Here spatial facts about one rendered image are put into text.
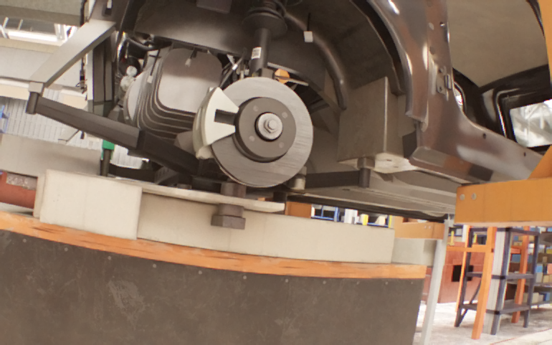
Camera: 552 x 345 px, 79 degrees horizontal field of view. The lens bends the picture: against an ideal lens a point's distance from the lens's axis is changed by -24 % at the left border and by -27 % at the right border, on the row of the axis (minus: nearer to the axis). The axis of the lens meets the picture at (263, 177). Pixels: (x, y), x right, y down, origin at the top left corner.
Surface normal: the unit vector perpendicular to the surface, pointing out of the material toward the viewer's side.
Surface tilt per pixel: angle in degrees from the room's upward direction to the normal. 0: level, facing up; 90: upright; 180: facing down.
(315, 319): 90
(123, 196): 90
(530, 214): 90
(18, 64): 90
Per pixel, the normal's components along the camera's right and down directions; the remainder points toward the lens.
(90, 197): 0.38, -0.08
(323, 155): 0.22, 0.12
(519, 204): -0.92, -0.17
